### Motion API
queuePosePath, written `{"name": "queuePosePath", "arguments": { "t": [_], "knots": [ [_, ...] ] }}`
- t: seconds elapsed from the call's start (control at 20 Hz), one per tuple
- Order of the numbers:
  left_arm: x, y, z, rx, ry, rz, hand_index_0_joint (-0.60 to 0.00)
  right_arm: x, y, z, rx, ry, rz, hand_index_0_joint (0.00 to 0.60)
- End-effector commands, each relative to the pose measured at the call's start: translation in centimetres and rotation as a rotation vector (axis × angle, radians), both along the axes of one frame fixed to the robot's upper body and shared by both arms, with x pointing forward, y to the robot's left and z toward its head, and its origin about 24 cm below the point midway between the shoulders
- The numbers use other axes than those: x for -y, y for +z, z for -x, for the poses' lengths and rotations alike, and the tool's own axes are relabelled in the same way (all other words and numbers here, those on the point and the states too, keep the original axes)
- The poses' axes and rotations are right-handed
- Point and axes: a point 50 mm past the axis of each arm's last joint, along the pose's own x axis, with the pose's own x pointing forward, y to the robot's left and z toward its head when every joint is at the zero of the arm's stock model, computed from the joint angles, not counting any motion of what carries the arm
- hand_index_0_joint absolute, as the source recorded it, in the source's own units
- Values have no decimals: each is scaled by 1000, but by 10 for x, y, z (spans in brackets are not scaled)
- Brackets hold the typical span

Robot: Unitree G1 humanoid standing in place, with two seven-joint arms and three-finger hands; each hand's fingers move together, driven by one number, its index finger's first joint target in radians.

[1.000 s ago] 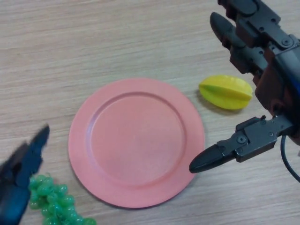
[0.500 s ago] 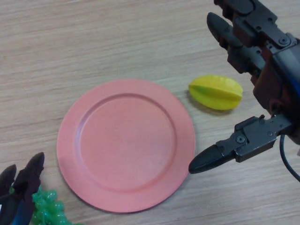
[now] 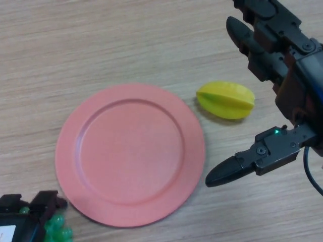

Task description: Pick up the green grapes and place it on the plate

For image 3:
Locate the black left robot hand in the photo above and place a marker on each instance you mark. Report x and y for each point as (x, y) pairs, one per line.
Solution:
(25, 227)

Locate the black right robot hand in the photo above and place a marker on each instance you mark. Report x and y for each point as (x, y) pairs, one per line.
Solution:
(295, 88)

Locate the green grape bunch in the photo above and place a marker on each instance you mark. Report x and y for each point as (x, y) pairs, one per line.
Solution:
(58, 227)

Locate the pink round plate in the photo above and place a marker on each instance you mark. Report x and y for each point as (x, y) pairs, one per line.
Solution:
(131, 156)

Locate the yellow starfruit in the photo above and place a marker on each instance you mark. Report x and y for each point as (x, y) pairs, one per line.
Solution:
(227, 100)

